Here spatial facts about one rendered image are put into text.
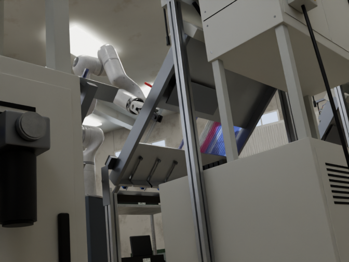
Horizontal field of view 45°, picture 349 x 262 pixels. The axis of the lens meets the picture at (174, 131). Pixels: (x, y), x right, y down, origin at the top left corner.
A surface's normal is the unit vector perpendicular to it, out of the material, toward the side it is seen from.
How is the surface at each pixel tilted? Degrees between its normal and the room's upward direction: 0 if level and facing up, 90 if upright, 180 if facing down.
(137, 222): 90
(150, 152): 138
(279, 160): 90
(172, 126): 90
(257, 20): 90
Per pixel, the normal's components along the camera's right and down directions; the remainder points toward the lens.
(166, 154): 0.54, 0.51
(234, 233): -0.72, -0.14
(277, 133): -0.45, -0.23
